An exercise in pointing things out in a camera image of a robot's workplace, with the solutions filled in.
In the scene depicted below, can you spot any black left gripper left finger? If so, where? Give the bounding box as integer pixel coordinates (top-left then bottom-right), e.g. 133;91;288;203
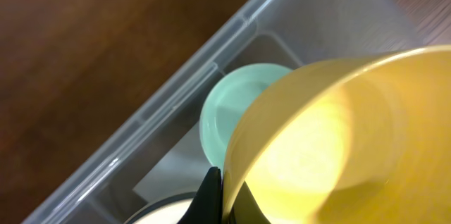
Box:
178;167;223;224

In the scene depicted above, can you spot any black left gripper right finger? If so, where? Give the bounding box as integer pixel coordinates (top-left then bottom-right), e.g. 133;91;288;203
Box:
232;182;270;224

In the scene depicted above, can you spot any beige plate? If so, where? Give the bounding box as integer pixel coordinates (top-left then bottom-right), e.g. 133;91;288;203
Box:
125;192;196;224

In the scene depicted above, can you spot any light green bowl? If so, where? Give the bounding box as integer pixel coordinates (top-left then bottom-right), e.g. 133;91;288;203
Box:
199;63;292;169

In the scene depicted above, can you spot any yellow bowl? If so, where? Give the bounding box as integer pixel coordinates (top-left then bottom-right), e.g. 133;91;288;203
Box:
222;45;450;223

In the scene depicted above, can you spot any clear plastic storage container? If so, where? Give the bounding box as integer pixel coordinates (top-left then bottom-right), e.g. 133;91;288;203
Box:
27;0;422;223

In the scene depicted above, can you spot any white label sticker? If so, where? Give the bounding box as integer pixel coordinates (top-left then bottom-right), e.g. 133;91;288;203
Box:
133;123;211;203

